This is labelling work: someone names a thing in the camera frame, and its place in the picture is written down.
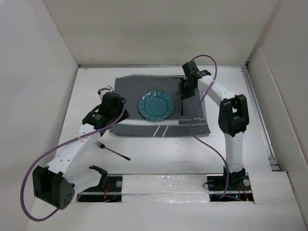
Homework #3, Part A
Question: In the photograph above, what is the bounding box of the grey striped cloth placemat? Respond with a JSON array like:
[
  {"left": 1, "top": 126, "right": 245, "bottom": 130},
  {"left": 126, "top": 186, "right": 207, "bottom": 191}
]
[{"left": 110, "top": 75, "right": 210, "bottom": 137}]

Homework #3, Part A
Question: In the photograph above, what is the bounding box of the black fork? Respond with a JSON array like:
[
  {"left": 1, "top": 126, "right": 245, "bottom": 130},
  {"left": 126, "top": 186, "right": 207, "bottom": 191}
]
[{"left": 94, "top": 141, "right": 131, "bottom": 161}]

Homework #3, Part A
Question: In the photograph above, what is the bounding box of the teal ceramic plate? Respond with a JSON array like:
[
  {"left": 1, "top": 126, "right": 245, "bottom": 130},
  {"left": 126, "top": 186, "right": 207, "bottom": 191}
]
[{"left": 138, "top": 91, "right": 174, "bottom": 121}]

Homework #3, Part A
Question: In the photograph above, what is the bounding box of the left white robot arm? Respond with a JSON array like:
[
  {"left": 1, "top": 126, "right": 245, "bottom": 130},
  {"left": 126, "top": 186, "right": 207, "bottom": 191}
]
[{"left": 32, "top": 85, "right": 129, "bottom": 210}]

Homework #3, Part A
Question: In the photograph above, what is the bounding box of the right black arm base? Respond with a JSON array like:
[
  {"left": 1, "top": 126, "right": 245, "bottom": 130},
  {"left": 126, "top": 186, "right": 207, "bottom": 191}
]
[{"left": 203, "top": 167, "right": 254, "bottom": 202}]

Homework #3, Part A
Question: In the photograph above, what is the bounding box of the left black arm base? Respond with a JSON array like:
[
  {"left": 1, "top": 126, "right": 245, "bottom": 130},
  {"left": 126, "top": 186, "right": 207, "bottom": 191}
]
[{"left": 76, "top": 166, "right": 123, "bottom": 203}]

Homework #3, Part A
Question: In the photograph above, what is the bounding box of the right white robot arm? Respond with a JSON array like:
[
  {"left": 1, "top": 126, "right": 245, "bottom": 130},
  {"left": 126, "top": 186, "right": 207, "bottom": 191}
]
[{"left": 179, "top": 61, "right": 249, "bottom": 190}]

